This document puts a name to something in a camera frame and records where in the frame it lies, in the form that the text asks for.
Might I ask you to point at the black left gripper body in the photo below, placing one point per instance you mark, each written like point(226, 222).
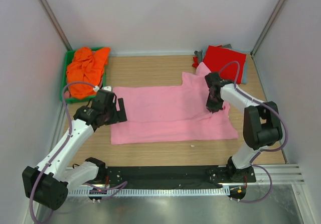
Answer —
point(109, 111)

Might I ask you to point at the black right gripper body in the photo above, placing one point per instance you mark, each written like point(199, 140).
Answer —
point(213, 103)

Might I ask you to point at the pink t shirt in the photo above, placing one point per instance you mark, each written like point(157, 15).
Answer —
point(171, 113)

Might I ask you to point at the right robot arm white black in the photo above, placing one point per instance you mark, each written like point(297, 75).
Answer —
point(261, 123)

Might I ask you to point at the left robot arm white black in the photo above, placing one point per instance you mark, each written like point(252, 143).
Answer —
point(49, 182)

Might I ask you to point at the orange t shirt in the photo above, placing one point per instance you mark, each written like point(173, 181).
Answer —
point(86, 70)

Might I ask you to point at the folded red t shirt bottom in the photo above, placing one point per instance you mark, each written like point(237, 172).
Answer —
point(196, 61)

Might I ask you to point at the folded red t shirt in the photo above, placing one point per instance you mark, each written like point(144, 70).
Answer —
point(216, 58)
point(196, 61)

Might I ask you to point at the folded red t shirt top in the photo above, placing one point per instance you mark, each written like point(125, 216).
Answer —
point(216, 58)

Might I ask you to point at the folded grey t shirt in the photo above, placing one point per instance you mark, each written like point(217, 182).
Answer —
point(201, 54)

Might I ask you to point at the green plastic bin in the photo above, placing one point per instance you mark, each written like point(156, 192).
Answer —
point(64, 85)

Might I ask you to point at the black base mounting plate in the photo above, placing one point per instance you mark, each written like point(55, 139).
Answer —
point(177, 177)

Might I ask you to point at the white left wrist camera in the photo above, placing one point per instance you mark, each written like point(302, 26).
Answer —
point(106, 88)

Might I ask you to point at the white slotted cable duct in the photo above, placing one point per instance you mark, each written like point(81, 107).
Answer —
point(90, 192)

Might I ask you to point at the left aluminium frame post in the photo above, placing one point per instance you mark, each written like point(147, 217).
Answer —
point(52, 18)

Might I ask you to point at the aluminium frame post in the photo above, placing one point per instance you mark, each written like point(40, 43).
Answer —
point(52, 18)
point(270, 22)

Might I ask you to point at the right aluminium frame post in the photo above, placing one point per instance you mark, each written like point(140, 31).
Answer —
point(270, 22)

